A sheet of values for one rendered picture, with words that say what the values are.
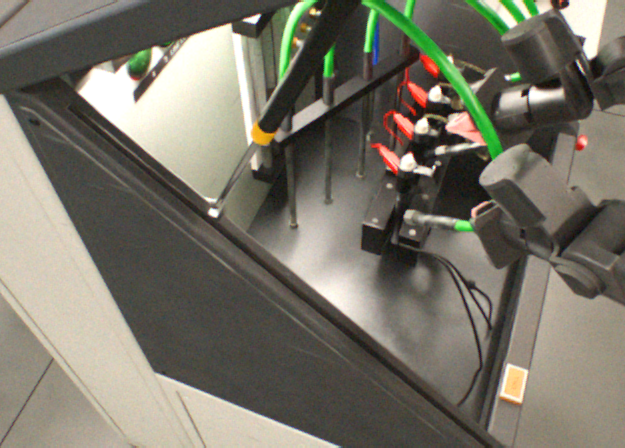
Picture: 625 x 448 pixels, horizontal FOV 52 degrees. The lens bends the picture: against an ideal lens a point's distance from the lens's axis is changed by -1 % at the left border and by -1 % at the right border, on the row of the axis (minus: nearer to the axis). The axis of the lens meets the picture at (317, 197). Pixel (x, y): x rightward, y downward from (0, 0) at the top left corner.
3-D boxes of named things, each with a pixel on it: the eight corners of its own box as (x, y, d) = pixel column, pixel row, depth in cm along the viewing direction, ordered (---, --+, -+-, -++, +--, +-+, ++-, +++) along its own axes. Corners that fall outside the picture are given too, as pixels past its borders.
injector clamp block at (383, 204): (411, 288, 115) (421, 241, 103) (358, 270, 118) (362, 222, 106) (457, 155, 134) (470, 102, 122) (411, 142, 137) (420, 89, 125)
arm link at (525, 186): (602, 305, 54) (668, 233, 55) (521, 208, 51) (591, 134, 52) (526, 277, 65) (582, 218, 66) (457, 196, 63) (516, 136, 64)
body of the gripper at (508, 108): (487, 69, 83) (535, 53, 77) (524, 131, 86) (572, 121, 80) (462, 97, 80) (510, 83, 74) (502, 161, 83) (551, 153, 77)
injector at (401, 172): (412, 252, 113) (427, 177, 97) (385, 244, 114) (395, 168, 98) (417, 240, 115) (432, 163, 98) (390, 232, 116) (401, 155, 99)
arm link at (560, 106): (587, 127, 71) (607, 100, 74) (561, 75, 69) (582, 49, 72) (535, 137, 77) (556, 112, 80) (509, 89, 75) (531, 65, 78)
